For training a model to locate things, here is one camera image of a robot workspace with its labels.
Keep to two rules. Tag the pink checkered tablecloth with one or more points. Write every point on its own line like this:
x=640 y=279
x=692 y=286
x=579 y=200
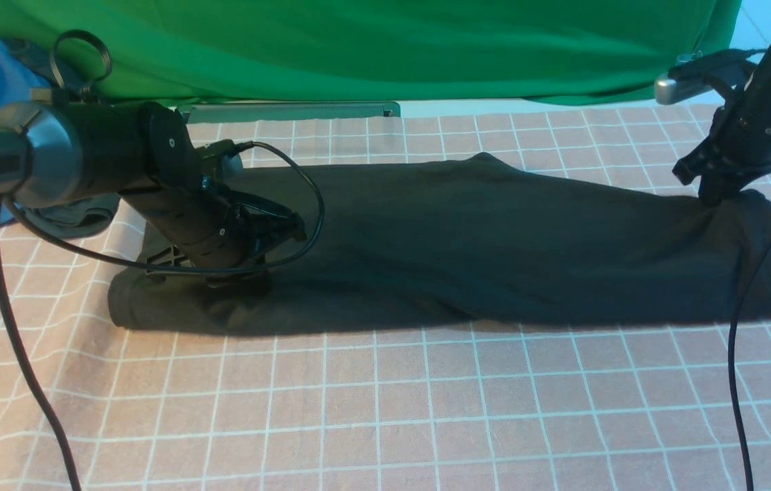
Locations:
x=480 y=407

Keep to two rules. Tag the dark crumpled garment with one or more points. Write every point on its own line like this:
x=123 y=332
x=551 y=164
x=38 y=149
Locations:
x=82 y=218

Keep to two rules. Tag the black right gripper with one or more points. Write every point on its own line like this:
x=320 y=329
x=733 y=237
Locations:
x=736 y=152

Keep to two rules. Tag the green metal bar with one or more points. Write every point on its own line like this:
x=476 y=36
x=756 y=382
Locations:
x=241 y=112

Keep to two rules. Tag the dark gray long-sleeve top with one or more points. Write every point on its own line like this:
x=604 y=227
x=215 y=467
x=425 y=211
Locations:
x=419 y=245

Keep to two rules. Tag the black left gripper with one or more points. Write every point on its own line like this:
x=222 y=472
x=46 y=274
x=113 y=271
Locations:
x=217 y=228

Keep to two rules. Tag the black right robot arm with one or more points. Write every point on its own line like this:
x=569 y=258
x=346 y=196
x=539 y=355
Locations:
x=757 y=91

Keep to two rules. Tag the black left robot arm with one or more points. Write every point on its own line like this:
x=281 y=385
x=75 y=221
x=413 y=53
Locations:
x=57 y=154

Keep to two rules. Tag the metal binder clip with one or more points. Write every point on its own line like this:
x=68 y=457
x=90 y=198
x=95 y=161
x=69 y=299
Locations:
x=686 y=58

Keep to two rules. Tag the green backdrop cloth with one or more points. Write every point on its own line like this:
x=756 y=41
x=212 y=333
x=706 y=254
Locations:
x=571 y=53

